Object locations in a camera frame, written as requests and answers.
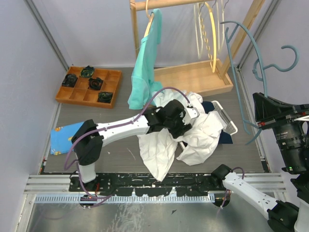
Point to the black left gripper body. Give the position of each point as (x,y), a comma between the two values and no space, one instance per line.
(177,128)

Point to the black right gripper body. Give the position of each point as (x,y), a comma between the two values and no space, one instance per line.
(282,113)

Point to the white t shirt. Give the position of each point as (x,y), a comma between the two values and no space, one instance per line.
(193,155)

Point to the teal t shirt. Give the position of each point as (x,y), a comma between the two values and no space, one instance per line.
(142,78)

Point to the navy t shirt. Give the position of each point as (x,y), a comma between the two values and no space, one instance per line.
(210,129)

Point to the cream plastic hanger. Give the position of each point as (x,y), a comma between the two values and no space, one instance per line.
(220,17)

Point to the wooden hanger with teal shirt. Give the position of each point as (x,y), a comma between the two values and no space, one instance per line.
(150,19)

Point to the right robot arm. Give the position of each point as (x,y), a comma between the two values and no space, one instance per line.
(265,192)

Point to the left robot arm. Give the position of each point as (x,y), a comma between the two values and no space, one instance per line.
(91,137)

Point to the white perforated plastic basket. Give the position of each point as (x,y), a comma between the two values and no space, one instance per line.
(230,129)

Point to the wooden clothes rack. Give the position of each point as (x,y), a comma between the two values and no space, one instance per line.
(177,64)

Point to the rolled dark sock bottom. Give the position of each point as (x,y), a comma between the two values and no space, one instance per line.
(105,97)

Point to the rolled dark sock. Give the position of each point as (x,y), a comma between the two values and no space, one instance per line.
(87,72)
(105,97)
(95,83)
(69,80)

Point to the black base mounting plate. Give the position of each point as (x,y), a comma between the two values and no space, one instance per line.
(140,184)

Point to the rolled dark sock middle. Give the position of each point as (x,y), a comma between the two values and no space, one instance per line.
(95,83)

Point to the wooden compartment tray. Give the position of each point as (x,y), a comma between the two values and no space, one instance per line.
(82,95)

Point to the rolled dark sock top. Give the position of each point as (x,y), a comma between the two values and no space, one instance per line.
(87,72)

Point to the rolled dark sock left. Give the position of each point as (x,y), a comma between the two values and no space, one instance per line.
(69,80)

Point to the blue folded cloth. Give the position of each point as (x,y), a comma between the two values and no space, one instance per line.
(60,138)

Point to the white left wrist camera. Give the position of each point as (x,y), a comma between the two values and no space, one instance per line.
(191,113)

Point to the white slotted cable duct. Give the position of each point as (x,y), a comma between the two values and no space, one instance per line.
(78,198)

